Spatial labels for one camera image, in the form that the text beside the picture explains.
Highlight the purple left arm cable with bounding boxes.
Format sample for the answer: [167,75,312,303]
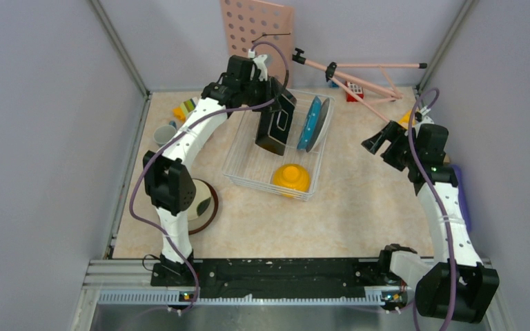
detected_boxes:
[128,41,290,316]

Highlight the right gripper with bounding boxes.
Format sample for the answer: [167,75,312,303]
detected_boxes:
[362,120,421,171]

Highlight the pink pegboard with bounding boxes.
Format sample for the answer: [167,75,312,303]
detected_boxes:
[219,0,295,88]

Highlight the white wire dish rack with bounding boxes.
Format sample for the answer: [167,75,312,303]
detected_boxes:
[222,90,335,201]

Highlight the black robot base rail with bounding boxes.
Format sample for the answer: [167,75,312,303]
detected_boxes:
[150,258,408,300]

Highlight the round white patterned plate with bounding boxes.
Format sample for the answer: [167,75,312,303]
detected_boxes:
[313,98,330,149]

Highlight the red toy block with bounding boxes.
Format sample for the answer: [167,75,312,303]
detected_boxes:
[344,81,364,103]

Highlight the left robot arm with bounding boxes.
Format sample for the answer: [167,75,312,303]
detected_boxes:
[138,52,296,285]

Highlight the blue grey mug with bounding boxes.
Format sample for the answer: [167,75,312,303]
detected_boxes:
[153,121,177,147]

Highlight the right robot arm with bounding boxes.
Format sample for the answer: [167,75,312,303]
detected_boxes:
[362,121,500,323]

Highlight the square floral plate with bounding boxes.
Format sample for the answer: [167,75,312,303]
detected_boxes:
[255,90,297,156]

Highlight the pink tripod stand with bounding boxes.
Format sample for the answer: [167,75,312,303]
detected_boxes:
[292,48,428,123]

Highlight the stacked coloured toy blocks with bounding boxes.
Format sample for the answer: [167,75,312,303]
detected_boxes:
[172,97,198,123]

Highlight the teal polka dot plate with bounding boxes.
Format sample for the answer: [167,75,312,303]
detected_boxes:
[297,96,322,152]

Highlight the yellow triangle toy block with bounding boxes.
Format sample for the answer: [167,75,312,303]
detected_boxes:
[398,111,411,127]

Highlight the yellow ribbed bowl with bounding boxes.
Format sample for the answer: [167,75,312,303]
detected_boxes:
[271,163,311,192]

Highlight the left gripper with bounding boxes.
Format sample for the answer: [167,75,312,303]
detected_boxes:
[239,74,282,112]

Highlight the cream bowl with brown rim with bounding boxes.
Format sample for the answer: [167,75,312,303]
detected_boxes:
[188,179,219,235]

